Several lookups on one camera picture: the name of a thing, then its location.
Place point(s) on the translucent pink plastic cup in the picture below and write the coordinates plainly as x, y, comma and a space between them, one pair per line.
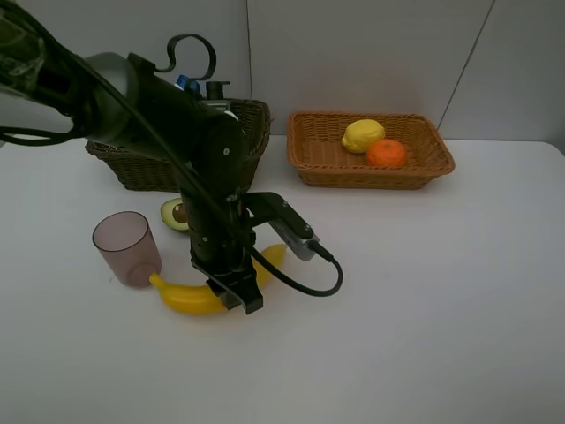
126, 243

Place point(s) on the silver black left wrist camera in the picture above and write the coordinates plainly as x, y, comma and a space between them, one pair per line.
273, 209

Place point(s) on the orange wicker basket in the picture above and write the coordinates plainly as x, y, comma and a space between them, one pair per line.
315, 151

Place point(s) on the dark green pump bottle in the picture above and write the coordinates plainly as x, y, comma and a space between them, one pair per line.
214, 96

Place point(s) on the yellow lemon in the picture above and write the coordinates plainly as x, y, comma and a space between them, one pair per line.
361, 134

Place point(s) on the dark brown wicker basket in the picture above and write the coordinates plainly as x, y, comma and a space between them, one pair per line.
142, 174

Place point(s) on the halved avocado with pit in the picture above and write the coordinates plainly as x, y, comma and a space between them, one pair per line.
173, 215

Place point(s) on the orange mandarin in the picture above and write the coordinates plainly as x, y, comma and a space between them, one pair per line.
386, 153

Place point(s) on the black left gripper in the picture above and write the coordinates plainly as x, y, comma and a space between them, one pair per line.
229, 271

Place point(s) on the white bottle blue cap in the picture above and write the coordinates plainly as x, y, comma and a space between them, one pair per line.
186, 84

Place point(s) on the yellow banana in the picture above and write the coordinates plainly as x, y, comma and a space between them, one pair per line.
200, 300

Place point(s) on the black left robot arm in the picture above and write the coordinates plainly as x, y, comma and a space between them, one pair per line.
123, 102

